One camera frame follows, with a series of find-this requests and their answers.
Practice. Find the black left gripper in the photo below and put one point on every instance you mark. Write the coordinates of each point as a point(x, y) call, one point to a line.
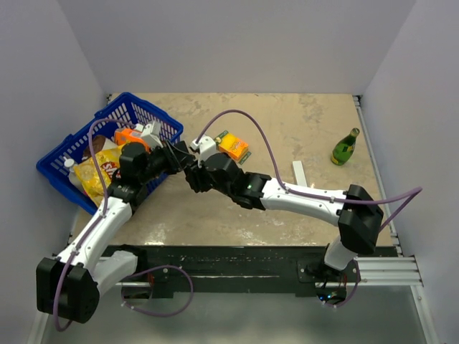
point(173, 163)

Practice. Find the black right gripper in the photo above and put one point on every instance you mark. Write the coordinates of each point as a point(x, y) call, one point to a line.
point(196, 178)

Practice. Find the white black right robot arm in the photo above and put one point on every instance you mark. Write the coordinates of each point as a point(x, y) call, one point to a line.
point(352, 212)

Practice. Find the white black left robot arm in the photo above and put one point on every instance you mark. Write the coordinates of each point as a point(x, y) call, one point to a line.
point(71, 284)

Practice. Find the white remote control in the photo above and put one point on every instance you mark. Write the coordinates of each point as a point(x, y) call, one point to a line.
point(299, 173)

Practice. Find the orange yellow battery pack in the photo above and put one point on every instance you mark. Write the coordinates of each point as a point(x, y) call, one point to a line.
point(233, 146)

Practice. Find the orange carton box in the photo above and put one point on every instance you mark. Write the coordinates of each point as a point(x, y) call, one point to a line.
point(123, 136)

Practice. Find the blue plastic basket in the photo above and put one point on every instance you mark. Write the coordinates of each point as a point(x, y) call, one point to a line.
point(126, 107)

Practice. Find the yellow chips bag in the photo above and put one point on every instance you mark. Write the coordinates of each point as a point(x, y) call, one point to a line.
point(87, 173)

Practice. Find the brown white package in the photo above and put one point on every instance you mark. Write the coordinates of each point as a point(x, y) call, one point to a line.
point(99, 143)

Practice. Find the white plastic bottle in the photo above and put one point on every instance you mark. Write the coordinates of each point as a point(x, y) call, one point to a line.
point(70, 165)

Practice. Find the green glass bottle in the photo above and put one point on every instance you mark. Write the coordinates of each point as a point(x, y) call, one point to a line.
point(344, 149)

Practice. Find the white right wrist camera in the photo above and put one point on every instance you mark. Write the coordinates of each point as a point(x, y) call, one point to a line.
point(204, 147)

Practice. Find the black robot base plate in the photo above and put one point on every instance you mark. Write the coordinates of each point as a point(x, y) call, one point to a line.
point(255, 269)

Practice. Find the aluminium frame rail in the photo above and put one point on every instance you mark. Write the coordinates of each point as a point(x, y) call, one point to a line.
point(387, 271)

